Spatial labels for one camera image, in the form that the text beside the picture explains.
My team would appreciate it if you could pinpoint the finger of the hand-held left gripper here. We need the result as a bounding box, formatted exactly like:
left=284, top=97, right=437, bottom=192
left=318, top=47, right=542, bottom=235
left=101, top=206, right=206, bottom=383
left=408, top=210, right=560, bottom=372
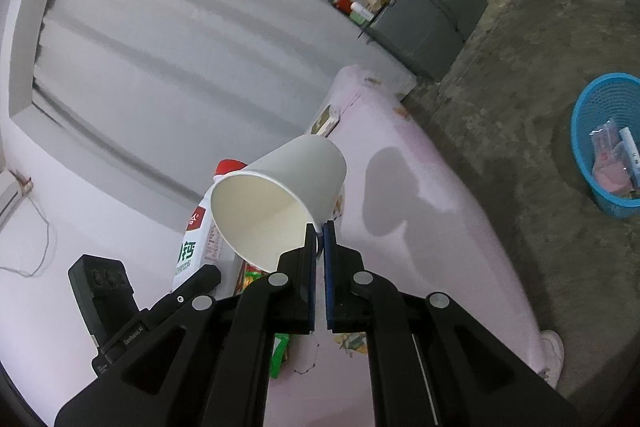
left=170, top=265, right=222, bottom=303

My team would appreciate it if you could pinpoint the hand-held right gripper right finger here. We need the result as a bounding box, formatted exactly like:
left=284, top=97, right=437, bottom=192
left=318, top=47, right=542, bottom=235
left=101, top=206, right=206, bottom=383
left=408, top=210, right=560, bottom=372
left=322, top=221, right=583, bottom=427

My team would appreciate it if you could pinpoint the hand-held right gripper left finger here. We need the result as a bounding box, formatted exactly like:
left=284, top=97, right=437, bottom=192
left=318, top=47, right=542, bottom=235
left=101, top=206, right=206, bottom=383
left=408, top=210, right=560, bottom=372
left=54, top=222, right=321, bottom=427

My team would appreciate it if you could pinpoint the white drink bottle red cap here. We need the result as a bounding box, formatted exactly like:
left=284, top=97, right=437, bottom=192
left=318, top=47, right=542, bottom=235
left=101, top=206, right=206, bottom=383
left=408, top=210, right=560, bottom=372
left=171, top=159, right=248, bottom=293

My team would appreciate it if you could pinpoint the white paper cup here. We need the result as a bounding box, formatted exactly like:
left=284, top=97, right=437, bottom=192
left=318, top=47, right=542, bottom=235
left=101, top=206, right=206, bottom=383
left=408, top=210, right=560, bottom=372
left=210, top=134, right=347, bottom=273

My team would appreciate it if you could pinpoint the clear plastic packet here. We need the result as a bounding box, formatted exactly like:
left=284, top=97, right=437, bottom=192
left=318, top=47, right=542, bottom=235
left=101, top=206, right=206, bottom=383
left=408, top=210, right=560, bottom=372
left=589, top=119, right=621, bottom=168

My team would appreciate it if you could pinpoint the blue plastic basket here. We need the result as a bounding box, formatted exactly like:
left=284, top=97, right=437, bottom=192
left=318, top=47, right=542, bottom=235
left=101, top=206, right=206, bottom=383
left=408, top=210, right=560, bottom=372
left=571, top=73, right=640, bottom=220

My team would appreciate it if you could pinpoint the white blue carton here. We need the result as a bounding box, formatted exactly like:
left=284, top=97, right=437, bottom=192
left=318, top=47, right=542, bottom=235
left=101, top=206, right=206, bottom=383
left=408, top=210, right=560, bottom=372
left=619, top=127, right=640, bottom=190

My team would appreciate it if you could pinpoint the green snack bag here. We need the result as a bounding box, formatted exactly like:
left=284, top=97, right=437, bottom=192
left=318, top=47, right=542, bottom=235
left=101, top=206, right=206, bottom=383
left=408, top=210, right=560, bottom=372
left=270, top=332, right=291, bottom=379

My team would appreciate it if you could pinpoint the pink printed tablecloth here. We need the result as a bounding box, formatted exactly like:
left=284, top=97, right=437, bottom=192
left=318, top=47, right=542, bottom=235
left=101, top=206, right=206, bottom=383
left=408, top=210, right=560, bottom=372
left=235, top=66, right=551, bottom=427

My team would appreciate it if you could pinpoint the gold cardboard box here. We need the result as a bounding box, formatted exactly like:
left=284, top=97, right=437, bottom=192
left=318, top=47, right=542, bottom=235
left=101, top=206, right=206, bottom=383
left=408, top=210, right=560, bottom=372
left=310, top=104, right=341, bottom=138

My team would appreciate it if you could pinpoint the white shoe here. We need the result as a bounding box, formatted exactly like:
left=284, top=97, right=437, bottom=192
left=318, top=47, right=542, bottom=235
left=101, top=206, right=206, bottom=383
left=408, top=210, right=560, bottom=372
left=537, top=329, right=565, bottom=383

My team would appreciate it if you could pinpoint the grey curtain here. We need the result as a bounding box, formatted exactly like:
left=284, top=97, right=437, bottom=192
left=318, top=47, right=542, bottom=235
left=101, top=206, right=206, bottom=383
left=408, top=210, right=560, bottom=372
left=32, top=0, right=431, bottom=208

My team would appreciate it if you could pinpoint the grey cabinet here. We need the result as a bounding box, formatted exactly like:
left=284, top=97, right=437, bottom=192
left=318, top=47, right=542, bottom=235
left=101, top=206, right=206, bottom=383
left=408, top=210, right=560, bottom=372
left=367, top=0, right=488, bottom=82

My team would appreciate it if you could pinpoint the grey wall cable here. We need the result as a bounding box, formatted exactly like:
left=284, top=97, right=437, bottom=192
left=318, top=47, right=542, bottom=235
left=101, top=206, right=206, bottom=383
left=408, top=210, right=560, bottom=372
left=0, top=179, right=58, bottom=278

